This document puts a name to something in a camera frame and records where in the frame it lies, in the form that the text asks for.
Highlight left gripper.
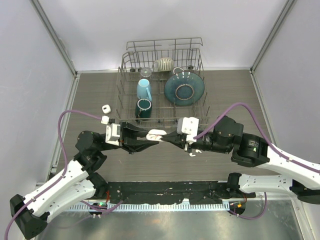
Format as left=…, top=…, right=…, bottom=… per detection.
left=98, top=121, right=159, bottom=155

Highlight oval white charging case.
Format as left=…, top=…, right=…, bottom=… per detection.
left=145, top=129, right=167, bottom=142

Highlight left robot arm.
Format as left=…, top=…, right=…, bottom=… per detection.
left=9, top=122, right=166, bottom=240

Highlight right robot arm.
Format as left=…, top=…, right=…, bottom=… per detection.
left=160, top=116, right=320, bottom=205

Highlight small white charging case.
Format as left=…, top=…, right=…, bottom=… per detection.
left=101, top=104, right=112, bottom=115

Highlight dark teal mug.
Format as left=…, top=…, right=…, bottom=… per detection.
left=134, top=98, right=152, bottom=122

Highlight light blue mug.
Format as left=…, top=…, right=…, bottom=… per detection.
left=136, top=78, right=152, bottom=102

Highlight large teal plate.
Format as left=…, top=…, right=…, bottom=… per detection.
left=164, top=71, right=205, bottom=107

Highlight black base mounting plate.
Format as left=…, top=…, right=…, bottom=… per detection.
left=104, top=181, right=244, bottom=205

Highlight clear glass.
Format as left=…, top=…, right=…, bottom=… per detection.
left=140, top=67, right=152, bottom=79

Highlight small white-rimmed bowl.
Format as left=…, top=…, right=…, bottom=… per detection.
left=172, top=67, right=184, bottom=75

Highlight striped ceramic mug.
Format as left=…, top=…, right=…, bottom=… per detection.
left=152, top=57, right=174, bottom=72

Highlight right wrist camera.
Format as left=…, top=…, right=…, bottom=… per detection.
left=176, top=117, right=199, bottom=145

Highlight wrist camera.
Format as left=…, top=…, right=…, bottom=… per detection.
left=176, top=117, right=199, bottom=145
left=101, top=115, right=121, bottom=146

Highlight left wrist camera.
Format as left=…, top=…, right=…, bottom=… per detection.
left=101, top=115, right=121, bottom=146

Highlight wire dish rack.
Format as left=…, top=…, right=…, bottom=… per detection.
left=114, top=37, right=211, bottom=130

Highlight white slotted cable duct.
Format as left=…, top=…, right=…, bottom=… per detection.
left=66, top=200, right=230, bottom=212

